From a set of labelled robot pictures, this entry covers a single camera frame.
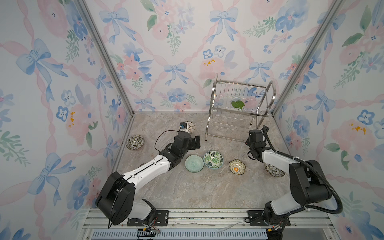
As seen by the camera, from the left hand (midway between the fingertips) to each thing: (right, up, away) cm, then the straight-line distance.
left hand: (193, 135), depth 84 cm
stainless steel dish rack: (+26, +8, +32) cm, 42 cm away
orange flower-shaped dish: (+26, -20, +7) cm, 34 cm away
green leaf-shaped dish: (+27, +18, +4) cm, 33 cm away
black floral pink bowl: (-39, -6, +17) cm, 43 cm away
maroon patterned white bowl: (-2, +5, +23) cm, 24 cm away
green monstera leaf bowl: (+12, -16, +9) cm, 22 cm away
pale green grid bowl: (0, -18, +7) cm, 19 cm away
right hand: (+38, -2, +11) cm, 40 cm away
